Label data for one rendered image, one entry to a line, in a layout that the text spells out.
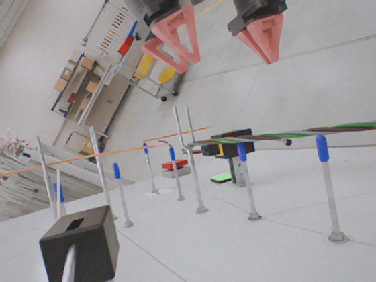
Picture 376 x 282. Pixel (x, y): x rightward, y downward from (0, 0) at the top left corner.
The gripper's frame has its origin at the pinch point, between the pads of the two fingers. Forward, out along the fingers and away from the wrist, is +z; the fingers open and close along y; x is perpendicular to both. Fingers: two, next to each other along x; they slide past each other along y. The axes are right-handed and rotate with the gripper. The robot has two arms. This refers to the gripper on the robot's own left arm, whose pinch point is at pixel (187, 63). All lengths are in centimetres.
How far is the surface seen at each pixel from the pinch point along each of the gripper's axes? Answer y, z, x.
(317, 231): 22.3, 18.8, -9.6
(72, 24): -775, -290, 157
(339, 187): 15.5, 23.5, 0.3
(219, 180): -4.2, 20.1, -5.7
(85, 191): -61, 14, -29
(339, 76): -93, 61, 135
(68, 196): -61, 12, -35
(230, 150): 2.5, 14.9, -3.5
